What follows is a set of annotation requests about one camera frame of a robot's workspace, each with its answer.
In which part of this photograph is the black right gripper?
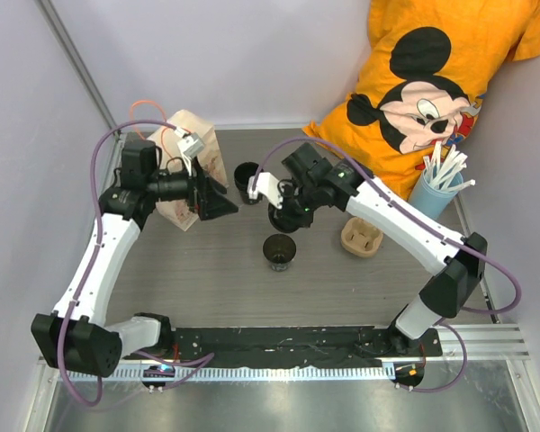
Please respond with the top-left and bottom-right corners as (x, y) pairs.
(269, 181), (321, 230)

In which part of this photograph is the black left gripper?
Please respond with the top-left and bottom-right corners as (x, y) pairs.
(147, 157), (238, 221)

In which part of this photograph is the printed paper takeout bag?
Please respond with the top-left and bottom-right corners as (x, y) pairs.
(130, 99), (230, 233)

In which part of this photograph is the black coffee cup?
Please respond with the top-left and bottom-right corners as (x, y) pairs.
(233, 162), (261, 205)

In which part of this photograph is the translucent single black cup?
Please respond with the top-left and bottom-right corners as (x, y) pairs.
(262, 234), (297, 272)

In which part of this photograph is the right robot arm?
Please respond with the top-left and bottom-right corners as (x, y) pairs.
(247, 142), (487, 356)

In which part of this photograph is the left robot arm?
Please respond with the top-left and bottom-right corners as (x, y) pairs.
(31, 133), (239, 377)

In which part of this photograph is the blue straw holder cup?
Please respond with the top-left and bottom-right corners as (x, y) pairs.
(408, 171), (459, 220)

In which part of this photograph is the white wrapped straws bundle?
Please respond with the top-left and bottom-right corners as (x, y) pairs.
(421, 142), (476, 193)

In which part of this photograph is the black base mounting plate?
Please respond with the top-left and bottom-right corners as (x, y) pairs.
(146, 326), (443, 369)

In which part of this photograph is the orange Mickey Mouse pillow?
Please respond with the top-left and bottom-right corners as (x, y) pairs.
(304, 1), (540, 198)

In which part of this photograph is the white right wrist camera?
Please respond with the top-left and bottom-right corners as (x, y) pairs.
(247, 172), (284, 210)

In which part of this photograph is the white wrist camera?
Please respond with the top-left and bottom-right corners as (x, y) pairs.
(172, 128), (205, 178)
(247, 172), (284, 210)

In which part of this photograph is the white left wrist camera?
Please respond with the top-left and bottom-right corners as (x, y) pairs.
(172, 128), (205, 178)

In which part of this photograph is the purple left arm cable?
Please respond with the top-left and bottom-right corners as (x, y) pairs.
(57, 119), (217, 408)

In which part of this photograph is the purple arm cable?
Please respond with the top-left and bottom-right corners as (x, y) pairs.
(251, 137), (522, 393)
(57, 119), (217, 408)

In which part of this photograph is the white slotted cable duct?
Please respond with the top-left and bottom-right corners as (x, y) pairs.
(112, 363), (396, 383)

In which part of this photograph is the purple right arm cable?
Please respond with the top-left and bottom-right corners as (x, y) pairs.
(251, 137), (522, 393)

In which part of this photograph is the aluminium corner frame post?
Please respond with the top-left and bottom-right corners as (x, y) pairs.
(34, 0), (117, 129)

